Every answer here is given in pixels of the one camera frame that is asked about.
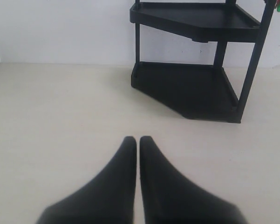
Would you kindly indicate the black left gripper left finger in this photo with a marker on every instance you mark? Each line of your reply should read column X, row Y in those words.
column 106, row 199

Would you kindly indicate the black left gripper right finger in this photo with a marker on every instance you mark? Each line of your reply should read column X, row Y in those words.
column 170, row 198

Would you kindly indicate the black two-tier corner shelf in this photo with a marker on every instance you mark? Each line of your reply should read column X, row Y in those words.
column 199, row 91

